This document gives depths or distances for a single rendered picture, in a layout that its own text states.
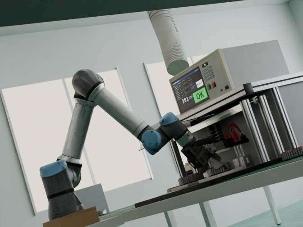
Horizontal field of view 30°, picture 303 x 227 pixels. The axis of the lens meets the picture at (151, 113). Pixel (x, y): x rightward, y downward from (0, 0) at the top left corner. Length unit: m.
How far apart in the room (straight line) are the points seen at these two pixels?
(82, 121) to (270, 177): 0.94
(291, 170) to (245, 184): 0.24
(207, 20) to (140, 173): 2.91
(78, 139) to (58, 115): 4.99
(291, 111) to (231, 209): 5.99
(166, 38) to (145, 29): 4.50
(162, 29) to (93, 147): 3.68
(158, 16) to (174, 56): 0.39
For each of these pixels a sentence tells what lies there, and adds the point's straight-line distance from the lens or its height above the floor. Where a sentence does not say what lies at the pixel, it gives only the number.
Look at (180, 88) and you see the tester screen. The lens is 2.86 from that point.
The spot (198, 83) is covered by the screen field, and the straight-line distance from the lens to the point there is 2.74.
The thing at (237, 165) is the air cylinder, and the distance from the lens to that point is 2.63.
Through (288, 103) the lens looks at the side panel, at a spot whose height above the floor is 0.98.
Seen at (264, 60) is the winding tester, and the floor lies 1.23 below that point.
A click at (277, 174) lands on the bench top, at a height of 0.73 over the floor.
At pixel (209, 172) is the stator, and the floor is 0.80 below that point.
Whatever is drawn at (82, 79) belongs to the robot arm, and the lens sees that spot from 2.39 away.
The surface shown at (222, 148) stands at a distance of 2.56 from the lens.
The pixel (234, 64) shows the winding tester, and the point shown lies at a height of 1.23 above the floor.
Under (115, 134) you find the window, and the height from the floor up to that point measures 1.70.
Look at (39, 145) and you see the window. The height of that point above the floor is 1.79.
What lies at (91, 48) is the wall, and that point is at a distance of 8.02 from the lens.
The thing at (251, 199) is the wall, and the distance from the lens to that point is 8.81.
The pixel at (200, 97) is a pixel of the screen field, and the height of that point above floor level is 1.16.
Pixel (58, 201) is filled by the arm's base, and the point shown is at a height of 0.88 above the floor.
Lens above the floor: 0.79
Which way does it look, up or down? 8 degrees up
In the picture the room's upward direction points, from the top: 18 degrees counter-clockwise
